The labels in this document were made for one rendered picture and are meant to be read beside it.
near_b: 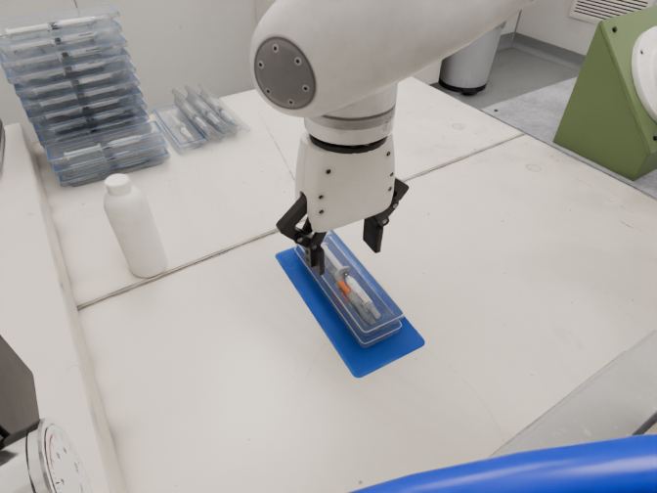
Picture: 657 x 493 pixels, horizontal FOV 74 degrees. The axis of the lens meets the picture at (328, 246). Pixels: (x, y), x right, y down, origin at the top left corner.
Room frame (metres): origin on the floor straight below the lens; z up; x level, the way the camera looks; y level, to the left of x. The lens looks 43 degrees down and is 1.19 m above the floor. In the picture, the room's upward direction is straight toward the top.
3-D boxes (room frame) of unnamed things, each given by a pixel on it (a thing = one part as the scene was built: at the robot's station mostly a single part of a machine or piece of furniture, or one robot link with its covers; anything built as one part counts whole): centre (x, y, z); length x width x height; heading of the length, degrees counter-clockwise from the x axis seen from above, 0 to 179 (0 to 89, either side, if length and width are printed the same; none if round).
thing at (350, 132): (0.38, -0.02, 1.00); 0.09 x 0.08 x 0.03; 119
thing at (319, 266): (0.36, 0.03, 0.85); 0.03 x 0.03 x 0.07; 29
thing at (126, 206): (0.43, 0.25, 0.82); 0.05 x 0.05 x 0.14
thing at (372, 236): (0.41, -0.06, 0.85); 0.03 x 0.03 x 0.07; 29
